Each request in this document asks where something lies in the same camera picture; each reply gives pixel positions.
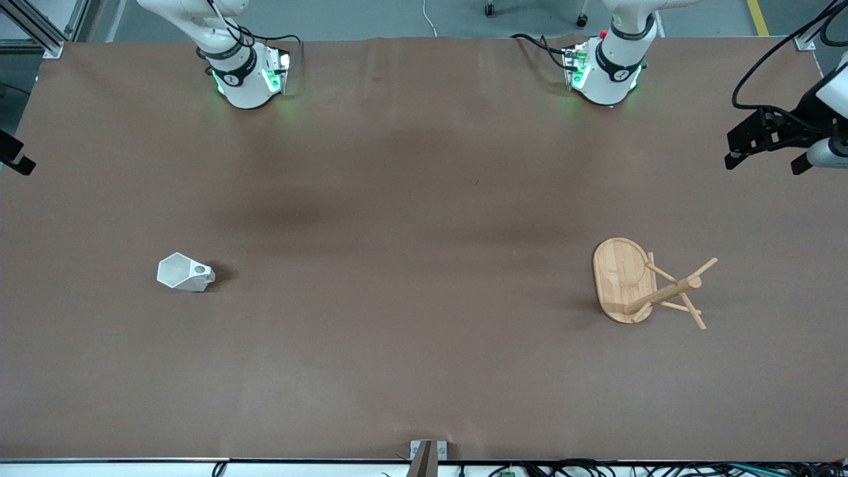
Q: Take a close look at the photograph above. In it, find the white faceted cup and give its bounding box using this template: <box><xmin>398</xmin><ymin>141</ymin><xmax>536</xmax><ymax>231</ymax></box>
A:
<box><xmin>156</xmin><ymin>252</ymin><xmax>216</xmax><ymax>293</ymax></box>

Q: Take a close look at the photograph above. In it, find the wooden cup rack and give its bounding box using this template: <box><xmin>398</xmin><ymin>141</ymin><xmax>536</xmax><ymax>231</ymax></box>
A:
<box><xmin>592</xmin><ymin>237</ymin><xmax>719</xmax><ymax>331</ymax></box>

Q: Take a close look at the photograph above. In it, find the brown table cover sheet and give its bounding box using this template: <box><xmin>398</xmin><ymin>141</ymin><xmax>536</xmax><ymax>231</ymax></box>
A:
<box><xmin>0</xmin><ymin>36</ymin><xmax>848</xmax><ymax>462</ymax></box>

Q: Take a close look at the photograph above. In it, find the white table edge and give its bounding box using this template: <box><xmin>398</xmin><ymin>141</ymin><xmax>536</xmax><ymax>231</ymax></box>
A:
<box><xmin>0</xmin><ymin>460</ymin><xmax>848</xmax><ymax>477</ymax></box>

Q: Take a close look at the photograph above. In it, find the aluminium frame profile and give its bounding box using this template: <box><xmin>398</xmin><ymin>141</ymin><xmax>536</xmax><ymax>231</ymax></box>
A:
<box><xmin>0</xmin><ymin>0</ymin><xmax>91</xmax><ymax>60</ymax></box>
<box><xmin>793</xmin><ymin>0</ymin><xmax>848</xmax><ymax>53</ymax></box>

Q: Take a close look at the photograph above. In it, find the black left base cable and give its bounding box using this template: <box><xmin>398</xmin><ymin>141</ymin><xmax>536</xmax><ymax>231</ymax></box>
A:
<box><xmin>509</xmin><ymin>32</ymin><xmax>574</xmax><ymax>71</ymax></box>

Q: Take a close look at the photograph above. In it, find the black base cable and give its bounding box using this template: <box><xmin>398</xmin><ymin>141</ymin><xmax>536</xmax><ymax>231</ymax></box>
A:
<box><xmin>260</xmin><ymin>33</ymin><xmax>304</xmax><ymax>68</ymax></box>
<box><xmin>509</xmin><ymin>32</ymin><xmax>574</xmax><ymax>71</ymax></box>

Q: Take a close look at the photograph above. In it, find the black cable bundle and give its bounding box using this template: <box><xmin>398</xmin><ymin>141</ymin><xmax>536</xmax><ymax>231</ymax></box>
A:
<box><xmin>457</xmin><ymin>458</ymin><xmax>848</xmax><ymax>477</ymax></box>

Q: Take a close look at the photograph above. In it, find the grey metal mount bracket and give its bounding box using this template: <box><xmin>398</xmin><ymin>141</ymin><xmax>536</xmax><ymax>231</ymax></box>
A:
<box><xmin>409</xmin><ymin>440</ymin><xmax>449</xmax><ymax>462</ymax></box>

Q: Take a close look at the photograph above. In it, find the dark camera pole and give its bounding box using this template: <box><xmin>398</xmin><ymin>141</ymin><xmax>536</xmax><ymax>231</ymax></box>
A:
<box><xmin>406</xmin><ymin>442</ymin><xmax>439</xmax><ymax>477</ymax></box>

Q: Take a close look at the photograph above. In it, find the black right base cable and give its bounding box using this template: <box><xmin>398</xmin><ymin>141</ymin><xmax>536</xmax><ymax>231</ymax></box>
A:
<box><xmin>260</xmin><ymin>33</ymin><xmax>304</xmax><ymax>68</ymax></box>

